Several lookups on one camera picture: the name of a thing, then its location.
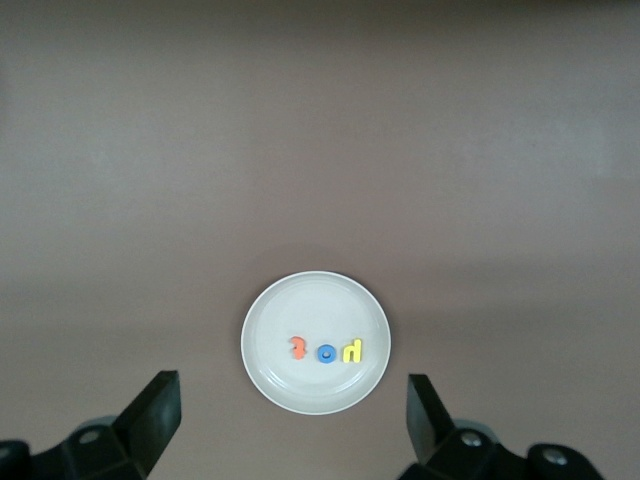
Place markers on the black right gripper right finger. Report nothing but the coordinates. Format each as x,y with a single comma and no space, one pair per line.
430,425

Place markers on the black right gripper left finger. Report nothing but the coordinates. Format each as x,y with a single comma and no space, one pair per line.
150,425

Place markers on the yellow foam letter h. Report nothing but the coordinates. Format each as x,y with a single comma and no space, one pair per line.
358,350

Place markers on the blue foam letter o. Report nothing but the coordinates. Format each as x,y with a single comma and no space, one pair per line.
320,354

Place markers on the orange foam letter t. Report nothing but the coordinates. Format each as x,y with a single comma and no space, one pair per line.
297,350

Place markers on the beige brown plate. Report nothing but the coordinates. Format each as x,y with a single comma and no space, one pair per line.
320,310

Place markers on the brown table cover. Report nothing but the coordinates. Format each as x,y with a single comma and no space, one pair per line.
150,150

